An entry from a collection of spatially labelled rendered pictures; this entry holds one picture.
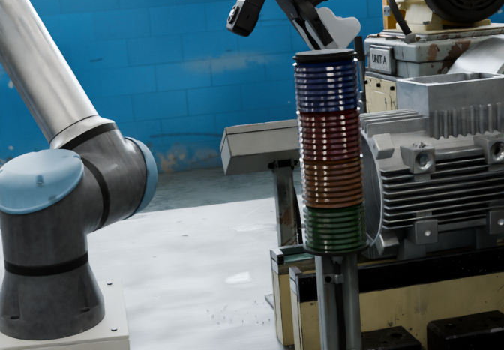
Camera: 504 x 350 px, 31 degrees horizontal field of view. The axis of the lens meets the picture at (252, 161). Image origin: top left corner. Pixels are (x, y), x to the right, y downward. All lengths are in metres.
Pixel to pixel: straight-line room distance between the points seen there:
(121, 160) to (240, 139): 0.18
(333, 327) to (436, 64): 0.88
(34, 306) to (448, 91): 0.61
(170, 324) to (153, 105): 5.34
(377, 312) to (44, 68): 0.60
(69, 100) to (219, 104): 5.37
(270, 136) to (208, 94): 5.37
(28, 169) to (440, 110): 0.55
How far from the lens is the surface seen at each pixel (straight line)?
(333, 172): 0.85
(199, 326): 1.37
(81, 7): 6.63
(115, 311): 1.36
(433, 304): 1.22
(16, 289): 1.30
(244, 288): 1.52
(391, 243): 1.16
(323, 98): 0.84
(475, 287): 1.23
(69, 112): 1.38
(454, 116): 1.19
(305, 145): 0.85
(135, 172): 1.36
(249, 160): 1.35
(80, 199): 1.27
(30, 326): 1.29
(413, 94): 1.22
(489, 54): 1.59
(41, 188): 1.24
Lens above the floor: 1.28
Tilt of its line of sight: 11 degrees down
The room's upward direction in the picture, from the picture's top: 4 degrees counter-clockwise
